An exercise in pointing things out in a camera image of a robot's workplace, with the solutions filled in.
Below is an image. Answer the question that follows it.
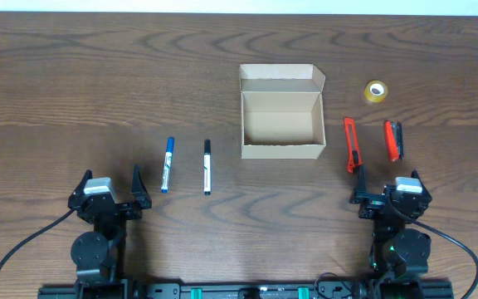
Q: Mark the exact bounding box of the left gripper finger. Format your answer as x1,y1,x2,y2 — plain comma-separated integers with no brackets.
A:
130,164,152,209
72,169,93,196

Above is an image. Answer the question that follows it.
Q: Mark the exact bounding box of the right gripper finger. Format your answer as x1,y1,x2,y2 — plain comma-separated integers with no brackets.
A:
411,170,432,203
349,164,368,204

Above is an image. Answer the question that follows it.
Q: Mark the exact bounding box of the red utility knife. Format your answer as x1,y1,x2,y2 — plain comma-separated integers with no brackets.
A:
344,117,363,173

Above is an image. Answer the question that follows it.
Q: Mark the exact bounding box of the blue whiteboard marker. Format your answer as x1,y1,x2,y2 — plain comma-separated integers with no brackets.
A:
160,137,174,194

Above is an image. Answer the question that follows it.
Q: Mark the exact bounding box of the red and black stapler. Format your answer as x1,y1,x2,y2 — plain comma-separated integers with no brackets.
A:
383,120,404,163

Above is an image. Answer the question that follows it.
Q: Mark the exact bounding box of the yellow tape roll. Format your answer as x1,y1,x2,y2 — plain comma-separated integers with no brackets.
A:
363,80,388,103

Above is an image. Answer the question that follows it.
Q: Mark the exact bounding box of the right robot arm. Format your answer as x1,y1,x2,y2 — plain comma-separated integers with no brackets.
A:
349,165,432,298

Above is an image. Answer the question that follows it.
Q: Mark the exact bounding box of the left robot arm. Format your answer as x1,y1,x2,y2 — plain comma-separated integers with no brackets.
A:
68,165,152,298

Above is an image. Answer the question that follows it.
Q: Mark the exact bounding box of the black whiteboard marker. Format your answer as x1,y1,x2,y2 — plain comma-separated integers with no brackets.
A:
203,140,212,195

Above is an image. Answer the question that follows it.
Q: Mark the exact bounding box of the cardboard box with open lid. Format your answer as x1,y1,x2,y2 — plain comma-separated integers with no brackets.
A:
239,64,326,159

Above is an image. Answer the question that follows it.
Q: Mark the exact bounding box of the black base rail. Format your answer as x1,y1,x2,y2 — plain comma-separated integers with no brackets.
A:
37,280,454,299

